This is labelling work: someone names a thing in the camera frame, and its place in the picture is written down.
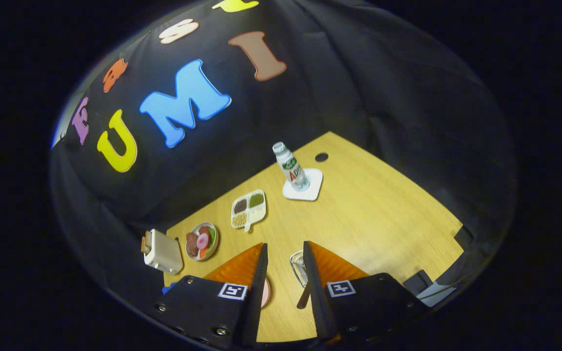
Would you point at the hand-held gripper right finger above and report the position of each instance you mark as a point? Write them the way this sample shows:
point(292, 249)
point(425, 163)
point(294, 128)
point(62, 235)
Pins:
point(317, 302)

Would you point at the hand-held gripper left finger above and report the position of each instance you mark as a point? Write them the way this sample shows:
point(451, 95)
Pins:
point(256, 302)

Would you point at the pink round plate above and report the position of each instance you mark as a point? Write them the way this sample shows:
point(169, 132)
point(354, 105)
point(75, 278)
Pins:
point(266, 292)

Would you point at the grey food plate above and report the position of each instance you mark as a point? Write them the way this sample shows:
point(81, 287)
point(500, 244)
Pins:
point(214, 251)

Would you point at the green lettuce leaf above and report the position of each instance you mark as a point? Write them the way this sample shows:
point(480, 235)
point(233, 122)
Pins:
point(212, 236)

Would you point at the pink ham slice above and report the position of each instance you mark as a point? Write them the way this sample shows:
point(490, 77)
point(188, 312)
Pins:
point(203, 241)

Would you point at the yellow soybeans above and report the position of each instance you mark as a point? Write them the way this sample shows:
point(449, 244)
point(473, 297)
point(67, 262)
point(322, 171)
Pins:
point(239, 220)

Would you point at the large brown meat piece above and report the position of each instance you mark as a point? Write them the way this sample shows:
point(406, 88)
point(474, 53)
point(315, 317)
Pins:
point(191, 243)

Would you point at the white divided tray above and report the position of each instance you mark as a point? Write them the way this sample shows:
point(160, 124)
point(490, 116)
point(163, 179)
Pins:
point(256, 214)

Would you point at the small brown meat piece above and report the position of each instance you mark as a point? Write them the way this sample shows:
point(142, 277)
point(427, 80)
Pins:
point(205, 230)

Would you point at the blue folded cloth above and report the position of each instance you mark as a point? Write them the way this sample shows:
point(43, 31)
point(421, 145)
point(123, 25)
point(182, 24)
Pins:
point(168, 288)

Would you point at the dark brown beans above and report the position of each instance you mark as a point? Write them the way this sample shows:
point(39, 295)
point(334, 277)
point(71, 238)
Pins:
point(240, 206)

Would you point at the green mung beans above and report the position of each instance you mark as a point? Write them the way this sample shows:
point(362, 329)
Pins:
point(256, 200)

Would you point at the cream white toaster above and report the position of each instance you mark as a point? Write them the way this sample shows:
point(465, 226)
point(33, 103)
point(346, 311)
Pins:
point(166, 253)

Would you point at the white square coaster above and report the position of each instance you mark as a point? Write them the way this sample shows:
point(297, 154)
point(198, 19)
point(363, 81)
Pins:
point(312, 192)

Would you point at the toast slice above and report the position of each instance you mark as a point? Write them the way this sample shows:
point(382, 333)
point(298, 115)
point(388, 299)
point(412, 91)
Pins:
point(149, 236)
point(144, 246)

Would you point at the white green-label drink bottle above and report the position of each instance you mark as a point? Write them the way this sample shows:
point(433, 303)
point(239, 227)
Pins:
point(293, 168)

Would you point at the black rectangular bracket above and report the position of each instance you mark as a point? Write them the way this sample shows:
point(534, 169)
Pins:
point(417, 282)
point(464, 237)

